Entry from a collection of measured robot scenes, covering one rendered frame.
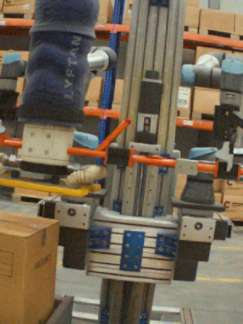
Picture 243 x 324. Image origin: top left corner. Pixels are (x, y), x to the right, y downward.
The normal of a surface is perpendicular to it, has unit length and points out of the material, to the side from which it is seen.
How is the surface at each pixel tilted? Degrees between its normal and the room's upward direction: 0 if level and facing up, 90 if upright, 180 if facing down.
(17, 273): 90
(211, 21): 91
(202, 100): 89
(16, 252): 90
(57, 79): 74
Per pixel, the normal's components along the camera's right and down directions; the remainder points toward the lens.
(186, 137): -0.06, 0.05
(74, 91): 0.73, -0.15
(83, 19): 0.58, 0.32
